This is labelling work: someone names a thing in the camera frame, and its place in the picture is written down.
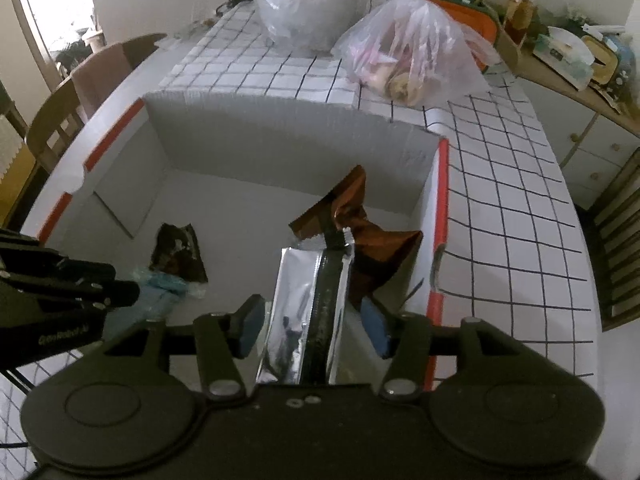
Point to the clear silver snack packet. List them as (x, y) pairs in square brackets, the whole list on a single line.
[(304, 333)]

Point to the pink snack plastic bag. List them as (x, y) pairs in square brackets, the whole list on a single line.
[(414, 53)]

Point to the red cardboard box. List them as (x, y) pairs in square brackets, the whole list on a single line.
[(239, 170)]

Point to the pink cloth on chair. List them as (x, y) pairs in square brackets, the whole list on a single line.
[(99, 75)]

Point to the brown snack packet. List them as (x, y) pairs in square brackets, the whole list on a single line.
[(379, 254)]

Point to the right wooden chair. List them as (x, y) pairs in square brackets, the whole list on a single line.
[(616, 217)]

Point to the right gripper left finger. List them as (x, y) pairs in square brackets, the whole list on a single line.
[(220, 340)]

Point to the small dark snack packet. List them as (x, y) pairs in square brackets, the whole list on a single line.
[(176, 252)]

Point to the yellow retro clock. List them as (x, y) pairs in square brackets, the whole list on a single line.
[(605, 61)]

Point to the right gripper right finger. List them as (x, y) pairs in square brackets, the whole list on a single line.
[(404, 341)]

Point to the teal plastic wrapper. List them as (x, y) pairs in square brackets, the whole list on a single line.
[(159, 295)]

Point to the tissue box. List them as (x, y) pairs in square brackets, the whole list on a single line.
[(567, 55)]

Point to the orange green box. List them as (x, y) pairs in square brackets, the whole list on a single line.
[(483, 20)]

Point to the white corner cabinet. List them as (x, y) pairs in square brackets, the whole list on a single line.
[(591, 142)]

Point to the amber liquid bottle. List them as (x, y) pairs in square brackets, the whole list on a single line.
[(519, 15)]

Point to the wooden chair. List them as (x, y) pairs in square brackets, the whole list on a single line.
[(616, 217), (61, 117)]

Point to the left wooden chair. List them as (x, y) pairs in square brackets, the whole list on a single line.
[(61, 117)]

